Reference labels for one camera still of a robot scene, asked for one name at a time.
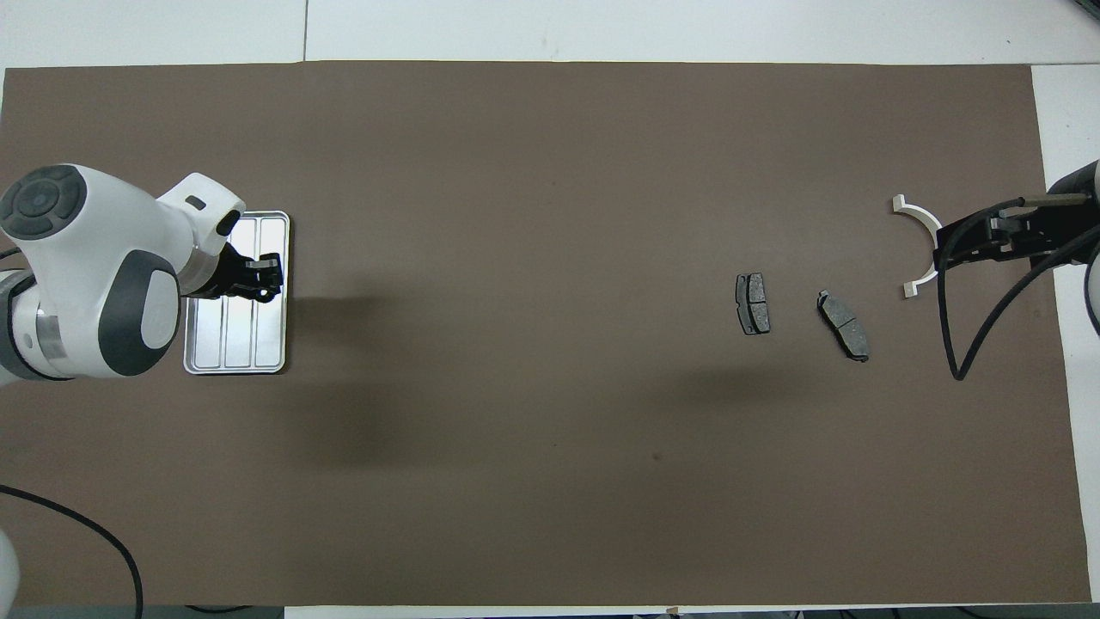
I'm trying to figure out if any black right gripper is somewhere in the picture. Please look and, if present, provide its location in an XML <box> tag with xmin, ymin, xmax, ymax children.
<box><xmin>934</xmin><ymin>205</ymin><xmax>1100</xmax><ymax>267</ymax></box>

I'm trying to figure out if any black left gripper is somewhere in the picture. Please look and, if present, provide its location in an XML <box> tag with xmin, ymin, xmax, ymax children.
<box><xmin>185</xmin><ymin>243</ymin><xmax>284</xmax><ymax>303</ymax></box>

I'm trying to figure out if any silver metal tray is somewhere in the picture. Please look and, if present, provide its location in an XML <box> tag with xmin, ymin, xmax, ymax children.
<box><xmin>183</xmin><ymin>211</ymin><xmax>291</xmax><ymax>376</ymax></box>

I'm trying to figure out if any long grey brake pad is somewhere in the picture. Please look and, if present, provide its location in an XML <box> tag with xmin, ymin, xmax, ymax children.
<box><xmin>816</xmin><ymin>291</ymin><xmax>871</xmax><ymax>364</ymax></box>

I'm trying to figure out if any short grey brake pad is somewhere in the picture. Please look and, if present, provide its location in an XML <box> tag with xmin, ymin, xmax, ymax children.
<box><xmin>735</xmin><ymin>273</ymin><xmax>772</xmax><ymax>336</ymax></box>

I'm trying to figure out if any brown table mat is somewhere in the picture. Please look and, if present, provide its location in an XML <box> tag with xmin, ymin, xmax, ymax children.
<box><xmin>0</xmin><ymin>60</ymin><xmax>1092</xmax><ymax>607</ymax></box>

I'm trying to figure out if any white semicircular bracket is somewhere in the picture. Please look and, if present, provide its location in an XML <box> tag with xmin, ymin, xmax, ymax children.
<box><xmin>892</xmin><ymin>195</ymin><xmax>946</xmax><ymax>299</ymax></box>

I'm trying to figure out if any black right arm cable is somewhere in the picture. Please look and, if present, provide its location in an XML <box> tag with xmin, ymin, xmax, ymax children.
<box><xmin>937</xmin><ymin>195</ymin><xmax>1100</xmax><ymax>382</ymax></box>

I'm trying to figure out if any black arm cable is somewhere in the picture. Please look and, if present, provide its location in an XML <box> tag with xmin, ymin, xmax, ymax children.
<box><xmin>0</xmin><ymin>484</ymin><xmax>144</xmax><ymax>619</ymax></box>
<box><xmin>937</xmin><ymin>195</ymin><xmax>1100</xmax><ymax>382</ymax></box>

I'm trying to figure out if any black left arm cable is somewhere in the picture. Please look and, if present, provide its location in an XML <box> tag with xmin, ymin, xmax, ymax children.
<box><xmin>0</xmin><ymin>484</ymin><xmax>144</xmax><ymax>619</ymax></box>

